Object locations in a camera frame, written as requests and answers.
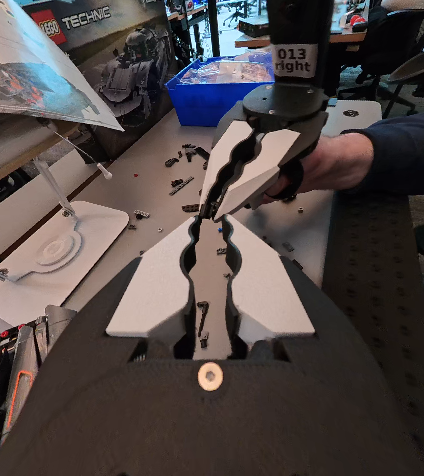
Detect red and white object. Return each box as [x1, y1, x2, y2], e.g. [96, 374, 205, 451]
[349, 12, 369, 33]

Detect person's right forearm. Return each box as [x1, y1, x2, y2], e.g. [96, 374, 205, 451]
[341, 109, 424, 196]

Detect person's right hand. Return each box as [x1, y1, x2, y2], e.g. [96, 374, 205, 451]
[263, 131, 375, 204]

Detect black box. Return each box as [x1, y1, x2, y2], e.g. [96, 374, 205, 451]
[237, 19, 273, 38]

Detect long dark grey lego plate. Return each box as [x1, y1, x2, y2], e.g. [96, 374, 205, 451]
[168, 176, 194, 196]

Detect grey lego car model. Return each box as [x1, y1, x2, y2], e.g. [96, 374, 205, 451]
[0, 304, 78, 463]

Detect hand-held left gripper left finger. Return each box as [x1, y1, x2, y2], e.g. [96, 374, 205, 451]
[105, 215, 203, 350]

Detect black lego axle assembly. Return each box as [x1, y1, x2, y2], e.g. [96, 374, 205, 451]
[196, 300, 210, 349]

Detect clear plastic parts bags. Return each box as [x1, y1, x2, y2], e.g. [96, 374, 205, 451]
[180, 59, 275, 85]

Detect black post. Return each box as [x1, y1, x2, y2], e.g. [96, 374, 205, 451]
[206, 0, 221, 57]

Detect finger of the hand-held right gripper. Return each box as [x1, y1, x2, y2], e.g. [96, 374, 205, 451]
[212, 129, 302, 224]
[199, 120, 258, 218]

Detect black office chair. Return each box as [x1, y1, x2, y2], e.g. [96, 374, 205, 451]
[381, 48, 424, 119]

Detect instruction booklet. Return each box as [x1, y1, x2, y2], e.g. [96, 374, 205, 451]
[0, 0, 125, 132]

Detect lego set box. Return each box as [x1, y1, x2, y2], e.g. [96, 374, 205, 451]
[23, 0, 178, 157]

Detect blue storage bin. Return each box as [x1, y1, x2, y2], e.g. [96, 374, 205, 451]
[165, 58, 276, 128]

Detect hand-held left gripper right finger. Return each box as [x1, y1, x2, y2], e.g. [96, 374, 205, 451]
[221, 215, 316, 353]

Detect dark office chair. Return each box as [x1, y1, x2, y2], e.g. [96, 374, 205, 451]
[336, 0, 424, 101]

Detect background wooden desk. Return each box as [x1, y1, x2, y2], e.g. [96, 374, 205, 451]
[234, 30, 369, 49]

